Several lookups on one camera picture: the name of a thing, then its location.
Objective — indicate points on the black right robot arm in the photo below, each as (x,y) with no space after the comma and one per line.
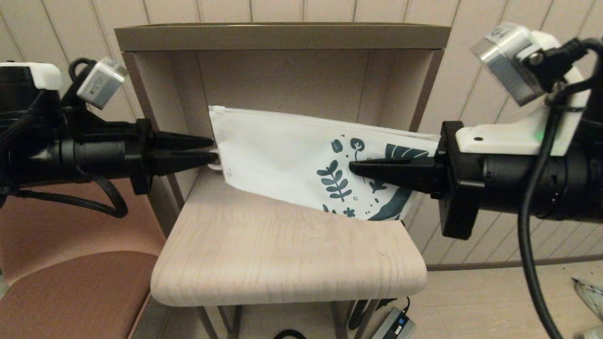
(584,188)

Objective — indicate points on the brown upholstered chair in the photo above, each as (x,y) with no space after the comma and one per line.
(70,292)

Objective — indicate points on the black round floor object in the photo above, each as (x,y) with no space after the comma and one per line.
(289,335)

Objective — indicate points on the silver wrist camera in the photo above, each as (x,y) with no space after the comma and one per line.
(101,82)
(509,61)

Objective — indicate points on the silver power adapter box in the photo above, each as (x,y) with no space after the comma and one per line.
(393,326)

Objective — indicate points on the white ribbed ceramic mug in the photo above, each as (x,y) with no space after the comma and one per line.
(214,167)

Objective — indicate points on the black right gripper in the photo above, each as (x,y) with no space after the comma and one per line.
(509,183)

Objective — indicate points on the white leaf-print zip pouch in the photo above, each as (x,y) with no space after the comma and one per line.
(273,155)

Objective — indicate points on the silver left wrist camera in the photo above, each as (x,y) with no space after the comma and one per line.
(101,82)

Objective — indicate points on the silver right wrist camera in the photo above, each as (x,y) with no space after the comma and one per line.
(509,61)

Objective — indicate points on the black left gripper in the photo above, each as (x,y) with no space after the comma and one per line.
(108,155)

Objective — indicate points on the beige wooden hutch desk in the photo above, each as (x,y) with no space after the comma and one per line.
(282,37)

